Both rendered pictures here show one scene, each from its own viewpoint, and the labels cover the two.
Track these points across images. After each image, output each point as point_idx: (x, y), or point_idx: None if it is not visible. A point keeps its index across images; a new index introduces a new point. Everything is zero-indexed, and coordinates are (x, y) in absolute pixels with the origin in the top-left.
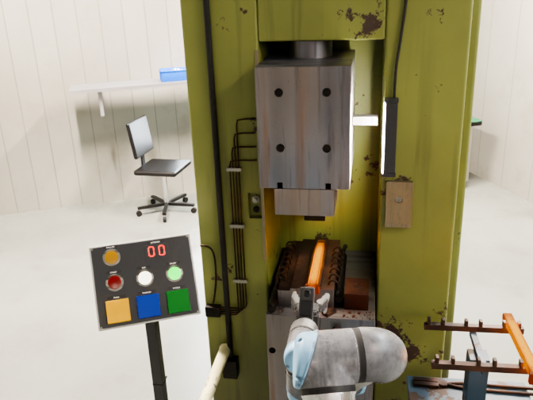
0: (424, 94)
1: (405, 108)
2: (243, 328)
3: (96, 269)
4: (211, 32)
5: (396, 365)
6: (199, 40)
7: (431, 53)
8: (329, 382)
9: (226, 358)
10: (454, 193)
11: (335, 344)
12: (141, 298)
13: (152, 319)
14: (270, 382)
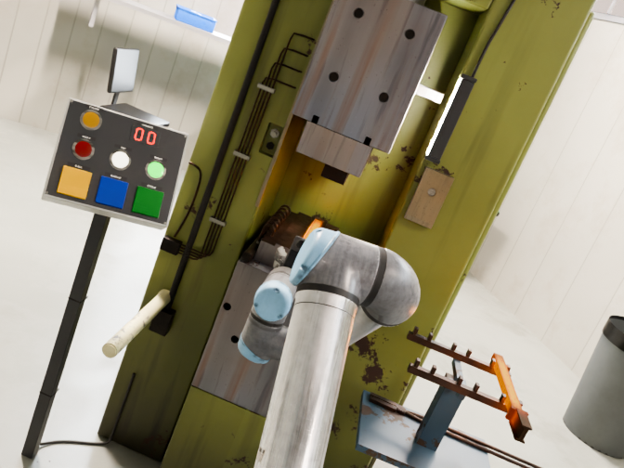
0: (504, 87)
1: (478, 94)
2: (195, 279)
3: (68, 124)
4: None
5: (409, 301)
6: None
7: (528, 45)
8: (337, 283)
9: (163, 305)
10: (491, 208)
11: (356, 249)
12: (107, 180)
13: (110, 209)
14: (207, 344)
